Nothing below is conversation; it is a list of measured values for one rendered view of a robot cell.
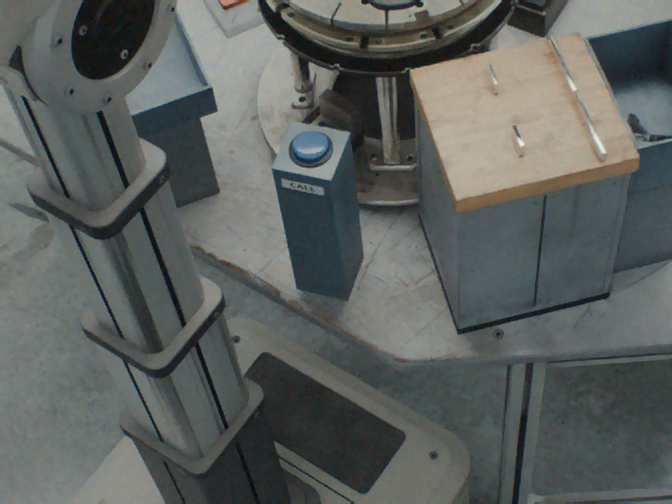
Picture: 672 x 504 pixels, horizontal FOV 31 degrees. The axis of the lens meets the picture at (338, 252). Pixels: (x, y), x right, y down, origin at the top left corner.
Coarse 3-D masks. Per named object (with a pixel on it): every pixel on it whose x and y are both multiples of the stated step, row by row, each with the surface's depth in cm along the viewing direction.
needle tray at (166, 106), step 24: (168, 48) 147; (192, 48) 141; (168, 72) 144; (192, 72) 144; (144, 96) 143; (168, 96) 142; (192, 96) 137; (144, 120) 137; (168, 120) 139; (192, 120) 152; (168, 144) 153; (192, 144) 155; (192, 168) 158; (192, 192) 162; (216, 192) 164
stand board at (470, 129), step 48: (528, 48) 137; (576, 48) 136; (432, 96) 134; (480, 96) 133; (528, 96) 133; (432, 144) 132; (480, 144) 130; (528, 144) 129; (576, 144) 129; (624, 144) 128; (480, 192) 126; (528, 192) 127
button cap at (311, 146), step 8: (296, 136) 135; (304, 136) 135; (312, 136) 135; (320, 136) 135; (296, 144) 134; (304, 144) 134; (312, 144) 134; (320, 144) 134; (296, 152) 134; (304, 152) 134; (312, 152) 133; (320, 152) 133; (304, 160) 134; (312, 160) 133
